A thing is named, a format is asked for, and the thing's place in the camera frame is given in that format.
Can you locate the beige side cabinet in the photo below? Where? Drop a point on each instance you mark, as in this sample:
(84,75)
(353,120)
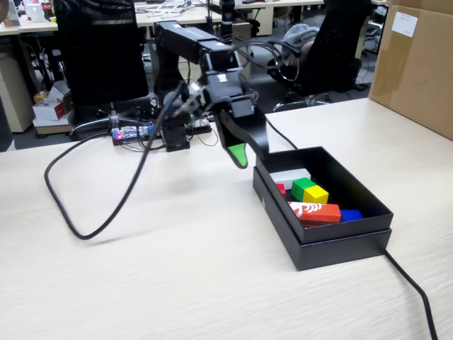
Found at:
(246,32)
(16,95)

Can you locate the white paper label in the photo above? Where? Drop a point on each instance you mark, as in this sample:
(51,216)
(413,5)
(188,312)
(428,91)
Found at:
(405,23)

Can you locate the black pole with white bands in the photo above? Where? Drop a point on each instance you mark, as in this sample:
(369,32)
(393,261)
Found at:
(227,12)

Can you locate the white folding laptop stand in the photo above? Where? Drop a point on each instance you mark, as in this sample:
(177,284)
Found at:
(166,10)

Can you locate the small wrist camera board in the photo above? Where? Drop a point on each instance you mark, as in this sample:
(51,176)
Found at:
(173,101)

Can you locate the orange box with white print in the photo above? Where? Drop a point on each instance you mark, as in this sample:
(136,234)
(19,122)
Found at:
(322,214)

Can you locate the white office desk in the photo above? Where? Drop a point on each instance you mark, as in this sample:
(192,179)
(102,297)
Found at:
(191,17)

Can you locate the large brown cardboard box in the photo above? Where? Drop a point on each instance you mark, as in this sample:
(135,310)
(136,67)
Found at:
(414,71)

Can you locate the red wooden cube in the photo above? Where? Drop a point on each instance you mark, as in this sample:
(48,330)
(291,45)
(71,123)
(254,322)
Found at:
(281,189)

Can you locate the cola bottle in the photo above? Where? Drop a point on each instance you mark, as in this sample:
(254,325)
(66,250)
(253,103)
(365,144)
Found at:
(47,8)

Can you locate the black chair with chrome armrests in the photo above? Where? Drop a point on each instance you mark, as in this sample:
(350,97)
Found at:
(336,53)

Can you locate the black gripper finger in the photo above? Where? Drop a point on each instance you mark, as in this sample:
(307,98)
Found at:
(258,131)
(239,156)

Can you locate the green wooden cube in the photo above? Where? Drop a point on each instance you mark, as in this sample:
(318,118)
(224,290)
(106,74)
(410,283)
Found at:
(301,189)

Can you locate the white rectangular block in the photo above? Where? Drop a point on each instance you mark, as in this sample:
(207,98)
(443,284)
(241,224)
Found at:
(290,175)

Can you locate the controller board with red LED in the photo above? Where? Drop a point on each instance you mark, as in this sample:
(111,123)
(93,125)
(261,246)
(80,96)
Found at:
(132,132)

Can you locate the blue wooden cube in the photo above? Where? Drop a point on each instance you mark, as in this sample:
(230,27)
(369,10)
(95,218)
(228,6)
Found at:
(351,215)

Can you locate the black box lid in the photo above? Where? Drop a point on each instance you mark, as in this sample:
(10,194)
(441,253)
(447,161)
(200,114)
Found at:
(343,253)

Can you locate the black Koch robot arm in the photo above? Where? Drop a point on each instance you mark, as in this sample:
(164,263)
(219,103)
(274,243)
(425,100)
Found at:
(184,39)

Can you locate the yellow wooden cube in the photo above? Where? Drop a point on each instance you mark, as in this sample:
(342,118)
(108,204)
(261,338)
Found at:
(316,195)

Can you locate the black mesh office chair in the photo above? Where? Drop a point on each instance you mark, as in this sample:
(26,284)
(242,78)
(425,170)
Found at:
(102,53)

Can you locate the gray cloth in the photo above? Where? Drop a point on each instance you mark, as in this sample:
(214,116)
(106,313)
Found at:
(301,33)

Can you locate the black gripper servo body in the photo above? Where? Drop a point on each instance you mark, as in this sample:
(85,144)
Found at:
(242,106)

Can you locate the small white and red carton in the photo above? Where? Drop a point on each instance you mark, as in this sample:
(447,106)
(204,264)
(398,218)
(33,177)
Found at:
(49,111)

